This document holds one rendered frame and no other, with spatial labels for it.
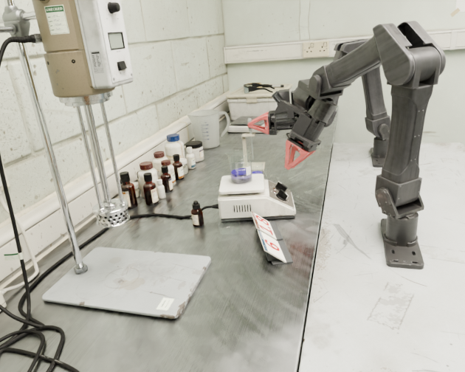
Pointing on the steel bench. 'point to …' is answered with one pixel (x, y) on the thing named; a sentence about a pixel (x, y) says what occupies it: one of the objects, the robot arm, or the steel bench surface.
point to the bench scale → (240, 125)
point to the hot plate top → (242, 185)
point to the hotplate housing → (251, 201)
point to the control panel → (277, 193)
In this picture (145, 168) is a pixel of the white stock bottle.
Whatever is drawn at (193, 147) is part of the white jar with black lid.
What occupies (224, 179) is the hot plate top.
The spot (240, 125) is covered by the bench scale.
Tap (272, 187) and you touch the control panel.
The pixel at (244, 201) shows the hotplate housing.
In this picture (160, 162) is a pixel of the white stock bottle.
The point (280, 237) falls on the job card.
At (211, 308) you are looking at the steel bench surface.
